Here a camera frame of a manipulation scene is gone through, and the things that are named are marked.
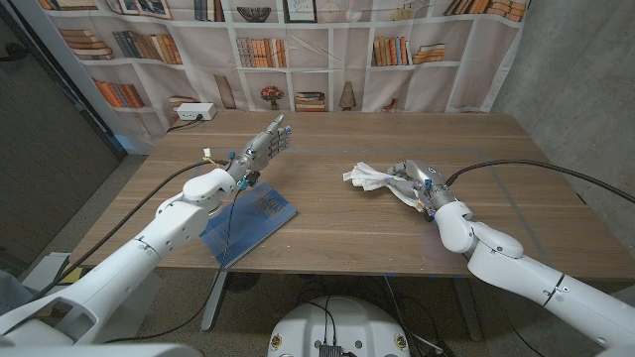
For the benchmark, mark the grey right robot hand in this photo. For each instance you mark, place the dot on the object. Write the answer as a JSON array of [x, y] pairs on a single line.
[[424, 176]]

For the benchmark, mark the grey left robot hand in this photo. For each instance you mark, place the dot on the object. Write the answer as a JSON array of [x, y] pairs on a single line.
[[260, 149]]

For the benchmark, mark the white cloth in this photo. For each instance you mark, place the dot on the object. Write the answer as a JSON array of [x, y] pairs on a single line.
[[364, 178]]

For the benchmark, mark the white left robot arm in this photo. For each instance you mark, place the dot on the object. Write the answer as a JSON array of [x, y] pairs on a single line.
[[168, 225]]

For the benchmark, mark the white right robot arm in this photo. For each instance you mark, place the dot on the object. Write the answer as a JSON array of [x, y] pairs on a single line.
[[511, 273]]

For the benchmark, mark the blue hardcover book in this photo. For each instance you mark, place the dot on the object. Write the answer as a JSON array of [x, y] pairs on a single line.
[[263, 213]]

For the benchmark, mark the white power strip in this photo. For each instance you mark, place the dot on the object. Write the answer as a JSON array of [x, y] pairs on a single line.
[[196, 111]]

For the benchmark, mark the printed bookshelf backdrop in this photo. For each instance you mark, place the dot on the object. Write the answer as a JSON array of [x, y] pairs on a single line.
[[307, 84]]

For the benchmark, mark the black round floor fixture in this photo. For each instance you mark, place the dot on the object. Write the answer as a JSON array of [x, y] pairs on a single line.
[[243, 281]]

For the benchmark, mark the grey table leg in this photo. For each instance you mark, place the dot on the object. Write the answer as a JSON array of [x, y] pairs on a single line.
[[467, 310], [214, 302]]

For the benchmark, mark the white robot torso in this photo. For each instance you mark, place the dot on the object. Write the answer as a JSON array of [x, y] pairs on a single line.
[[342, 322]]

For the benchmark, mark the dark perforated partition panel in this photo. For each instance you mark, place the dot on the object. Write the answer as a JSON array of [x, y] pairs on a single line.
[[44, 149]]

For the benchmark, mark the person in blue jeans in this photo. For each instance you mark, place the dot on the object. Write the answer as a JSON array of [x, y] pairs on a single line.
[[10, 295]]

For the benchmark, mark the black wall hook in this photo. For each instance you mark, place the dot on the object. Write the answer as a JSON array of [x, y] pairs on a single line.
[[14, 51]]

